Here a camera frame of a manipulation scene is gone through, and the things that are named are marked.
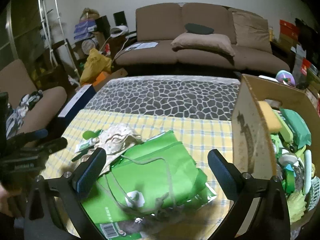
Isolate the cream patterned cloth bag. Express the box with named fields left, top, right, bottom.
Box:
left=72, top=124, right=143, bottom=175

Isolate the green fabric bag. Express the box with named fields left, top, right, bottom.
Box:
left=82, top=131, right=216, bottom=224

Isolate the white green sachet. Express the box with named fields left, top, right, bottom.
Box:
left=74, top=138, right=96, bottom=153

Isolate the green plastic leaf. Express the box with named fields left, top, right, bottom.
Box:
left=82, top=129, right=103, bottom=140

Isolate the green comb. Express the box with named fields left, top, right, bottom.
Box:
left=306, top=176, right=320, bottom=212

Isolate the dark blue box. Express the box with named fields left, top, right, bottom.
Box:
left=57, top=85, right=96, bottom=121

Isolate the brown armchair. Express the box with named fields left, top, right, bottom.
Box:
left=1, top=59, right=67, bottom=139

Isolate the cardboard box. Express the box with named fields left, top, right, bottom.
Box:
left=231, top=74, right=320, bottom=230

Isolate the mint handheld device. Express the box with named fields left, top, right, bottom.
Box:
left=303, top=150, right=312, bottom=196

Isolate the green tissue pack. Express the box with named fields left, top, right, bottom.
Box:
left=280, top=108, right=312, bottom=149

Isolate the yellow checked tablecloth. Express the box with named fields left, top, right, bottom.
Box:
left=42, top=109, right=233, bottom=239

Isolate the yellow plastic bag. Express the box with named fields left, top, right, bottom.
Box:
left=80, top=48, right=112, bottom=85

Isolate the purple round toy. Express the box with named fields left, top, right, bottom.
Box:
left=276, top=70, right=296, bottom=87

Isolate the white floor stand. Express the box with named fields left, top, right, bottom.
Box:
left=37, top=0, right=80, bottom=78

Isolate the brown sofa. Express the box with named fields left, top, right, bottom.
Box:
left=116, top=3, right=290, bottom=74

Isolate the beige cushion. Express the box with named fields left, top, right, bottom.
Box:
left=171, top=33, right=235, bottom=57

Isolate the large beige back pillow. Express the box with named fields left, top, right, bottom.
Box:
left=228, top=8, right=272, bottom=54

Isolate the red boxes stack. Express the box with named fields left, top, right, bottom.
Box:
left=279, top=20, right=300, bottom=47

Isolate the black oval pad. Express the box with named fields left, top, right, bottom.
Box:
left=184, top=23, right=214, bottom=35

